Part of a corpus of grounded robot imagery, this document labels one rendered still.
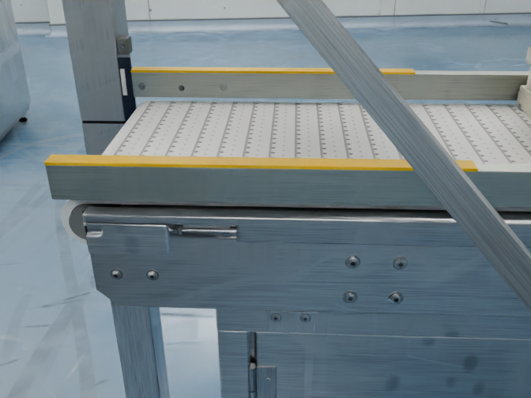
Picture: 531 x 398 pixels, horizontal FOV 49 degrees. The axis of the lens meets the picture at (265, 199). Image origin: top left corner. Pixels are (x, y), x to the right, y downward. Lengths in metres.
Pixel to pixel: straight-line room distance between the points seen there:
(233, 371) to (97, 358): 1.08
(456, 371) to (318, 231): 0.26
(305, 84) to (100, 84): 0.26
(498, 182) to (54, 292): 1.65
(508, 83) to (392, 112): 0.38
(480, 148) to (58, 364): 1.34
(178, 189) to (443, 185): 0.21
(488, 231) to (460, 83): 0.37
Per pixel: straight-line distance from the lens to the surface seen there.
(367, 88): 0.40
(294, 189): 0.46
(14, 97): 3.29
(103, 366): 1.67
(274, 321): 0.59
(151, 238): 0.50
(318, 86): 0.72
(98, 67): 0.77
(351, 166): 0.46
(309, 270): 0.51
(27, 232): 2.34
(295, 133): 0.62
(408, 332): 0.61
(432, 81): 0.73
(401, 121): 0.39
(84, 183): 0.49
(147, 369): 1.01
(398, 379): 0.67
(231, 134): 0.62
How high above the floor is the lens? 1.11
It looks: 28 degrees down
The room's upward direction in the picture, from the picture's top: straight up
